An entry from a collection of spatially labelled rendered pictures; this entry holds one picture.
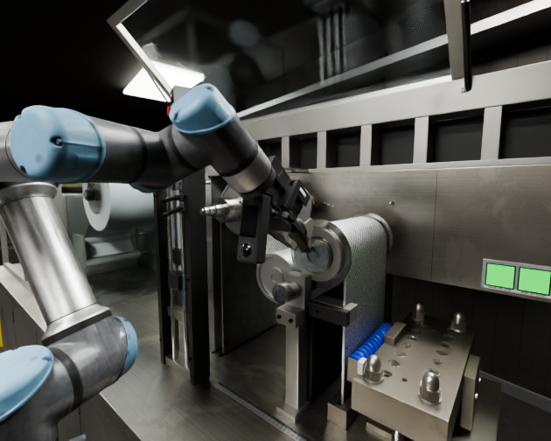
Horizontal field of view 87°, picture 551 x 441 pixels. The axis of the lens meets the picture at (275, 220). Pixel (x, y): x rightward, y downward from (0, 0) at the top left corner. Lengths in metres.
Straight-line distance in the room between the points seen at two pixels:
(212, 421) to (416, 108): 0.90
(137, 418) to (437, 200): 0.87
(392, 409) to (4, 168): 0.67
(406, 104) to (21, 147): 0.82
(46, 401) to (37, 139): 0.39
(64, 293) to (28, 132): 0.37
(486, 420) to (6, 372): 0.88
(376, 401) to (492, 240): 0.47
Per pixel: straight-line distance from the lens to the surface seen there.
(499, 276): 0.87
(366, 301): 0.74
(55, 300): 0.68
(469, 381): 0.76
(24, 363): 0.61
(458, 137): 0.95
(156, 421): 0.79
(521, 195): 0.86
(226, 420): 0.76
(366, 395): 0.65
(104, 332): 0.66
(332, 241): 0.60
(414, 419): 0.63
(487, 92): 0.89
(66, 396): 0.63
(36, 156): 0.37
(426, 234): 0.88
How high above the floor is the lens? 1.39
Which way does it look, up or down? 6 degrees down
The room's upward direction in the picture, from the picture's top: straight up
